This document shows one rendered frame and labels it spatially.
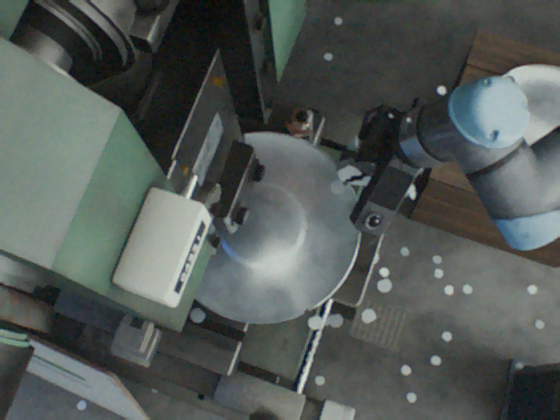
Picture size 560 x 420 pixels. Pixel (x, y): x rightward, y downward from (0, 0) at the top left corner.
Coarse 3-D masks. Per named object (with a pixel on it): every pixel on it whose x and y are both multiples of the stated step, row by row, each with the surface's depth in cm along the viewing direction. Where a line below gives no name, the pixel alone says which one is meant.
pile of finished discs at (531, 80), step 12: (516, 72) 153; (528, 72) 153; (540, 72) 153; (552, 72) 153; (516, 84) 152; (528, 84) 152; (540, 84) 152; (552, 84) 152; (528, 96) 152; (540, 96) 151; (552, 96) 151; (528, 108) 150; (540, 108) 150; (552, 108) 150; (540, 120) 149; (552, 120) 149; (528, 132) 149; (540, 132) 149; (528, 144) 148
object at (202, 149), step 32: (160, 64) 68; (192, 64) 68; (160, 96) 67; (192, 96) 67; (224, 96) 76; (160, 128) 66; (192, 128) 68; (224, 128) 80; (192, 160) 72; (224, 160) 85; (256, 160) 88; (224, 192) 84; (224, 224) 86
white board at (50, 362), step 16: (32, 336) 120; (48, 352) 124; (64, 352) 119; (32, 368) 165; (48, 368) 149; (64, 368) 135; (80, 368) 124; (96, 368) 118; (64, 384) 165; (80, 384) 149; (96, 384) 136; (112, 384) 125; (96, 400) 165; (112, 400) 149; (128, 400) 136; (128, 416) 166; (144, 416) 154
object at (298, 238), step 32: (288, 160) 106; (320, 160) 105; (256, 192) 104; (288, 192) 104; (320, 192) 104; (352, 192) 104; (256, 224) 103; (288, 224) 102; (320, 224) 103; (352, 224) 103; (224, 256) 102; (256, 256) 101; (288, 256) 102; (320, 256) 102; (352, 256) 101; (224, 288) 101; (256, 288) 101; (288, 288) 101; (320, 288) 100; (256, 320) 100
